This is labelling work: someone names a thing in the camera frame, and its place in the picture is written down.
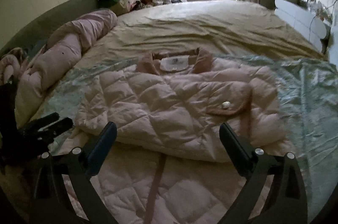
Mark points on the white low cabinet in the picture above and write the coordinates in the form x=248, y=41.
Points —
x=308, y=24

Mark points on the tan bed sheet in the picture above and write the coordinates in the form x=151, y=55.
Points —
x=222, y=27

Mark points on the pink quilted jacket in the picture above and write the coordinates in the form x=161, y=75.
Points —
x=168, y=164

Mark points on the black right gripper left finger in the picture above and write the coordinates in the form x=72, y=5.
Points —
x=51, y=203

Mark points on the green cartoon print blanket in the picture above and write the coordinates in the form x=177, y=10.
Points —
x=307, y=89

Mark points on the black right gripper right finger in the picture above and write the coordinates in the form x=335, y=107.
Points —
x=286, y=201

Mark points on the grey bed headboard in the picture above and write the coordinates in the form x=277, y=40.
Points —
x=34, y=35

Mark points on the rolled pink comforter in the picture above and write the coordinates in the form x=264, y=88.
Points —
x=62, y=51

